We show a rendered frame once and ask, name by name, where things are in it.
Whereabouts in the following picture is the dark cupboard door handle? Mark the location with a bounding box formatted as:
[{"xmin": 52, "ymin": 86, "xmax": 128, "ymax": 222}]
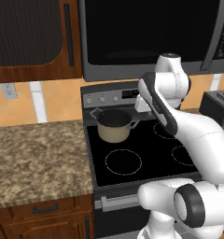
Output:
[{"xmin": 63, "ymin": 3, "xmax": 77, "ymax": 67}]

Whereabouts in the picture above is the wooden base cupboard door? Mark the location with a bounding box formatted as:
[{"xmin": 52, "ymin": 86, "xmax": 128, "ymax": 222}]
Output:
[{"xmin": 1, "ymin": 211, "xmax": 95, "ymax": 239}]

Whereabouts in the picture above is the white wall socket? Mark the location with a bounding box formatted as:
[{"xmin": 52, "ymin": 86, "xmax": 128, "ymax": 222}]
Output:
[{"xmin": 0, "ymin": 82, "xmax": 19, "ymax": 100}]

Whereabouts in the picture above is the grey microwave door handle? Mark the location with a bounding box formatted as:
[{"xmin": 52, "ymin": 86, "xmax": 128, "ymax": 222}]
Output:
[{"xmin": 200, "ymin": 0, "xmax": 224, "ymax": 72}]

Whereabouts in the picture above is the dark drawer handle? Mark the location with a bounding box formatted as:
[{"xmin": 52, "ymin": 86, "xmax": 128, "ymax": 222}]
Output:
[{"xmin": 31, "ymin": 203, "xmax": 60, "ymax": 215}]

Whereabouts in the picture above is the grey toaster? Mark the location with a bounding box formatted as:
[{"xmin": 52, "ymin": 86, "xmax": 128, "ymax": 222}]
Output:
[{"xmin": 199, "ymin": 90, "xmax": 224, "ymax": 129}]

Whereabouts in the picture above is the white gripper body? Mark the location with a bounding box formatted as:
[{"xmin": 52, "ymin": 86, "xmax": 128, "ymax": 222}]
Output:
[{"xmin": 134, "ymin": 94, "xmax": 156, "ymax": 114}]

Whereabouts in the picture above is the wooden cupboard door with glass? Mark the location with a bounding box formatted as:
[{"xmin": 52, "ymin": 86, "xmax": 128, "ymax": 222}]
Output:
[{"xmin": 0, "ymin": 0, "xmax": 84, "ymax": 84}]

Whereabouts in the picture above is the beige pot with grey handles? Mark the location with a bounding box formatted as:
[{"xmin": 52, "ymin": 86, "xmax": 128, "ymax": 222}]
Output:
[{"xmin": 89, "ymin": 106, "xmax": 141, "ymax": 145}]

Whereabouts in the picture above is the dark base cupboard handle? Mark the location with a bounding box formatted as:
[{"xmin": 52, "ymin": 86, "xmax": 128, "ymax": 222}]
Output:
[{"xmin": 83, "ymin": 214, "xmax": 91, "ymax": 239}]

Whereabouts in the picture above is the black stove with hob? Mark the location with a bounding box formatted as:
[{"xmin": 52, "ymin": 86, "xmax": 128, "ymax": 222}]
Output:
[{"xmin": 79, "ymin": 79, "xmax": 211, "ymax": 239}]

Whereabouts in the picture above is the silver oven door handle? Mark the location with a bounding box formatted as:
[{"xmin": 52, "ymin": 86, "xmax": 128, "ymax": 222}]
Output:
[{"xmin": 100, "ymin": 193, "xmax": 144, "ymax": 213}]

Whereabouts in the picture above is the wooden drawer front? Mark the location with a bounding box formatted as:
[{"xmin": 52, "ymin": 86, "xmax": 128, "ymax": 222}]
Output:
[{"xmin": 0, "ymin": 194, "xmax": 95, "ymax": 222}]

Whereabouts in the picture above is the grey microwave oven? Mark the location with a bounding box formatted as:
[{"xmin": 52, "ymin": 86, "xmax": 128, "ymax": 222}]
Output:
[{"xmin": 78, "ymin": 0, "xmax": 224, "ymax": 83}]

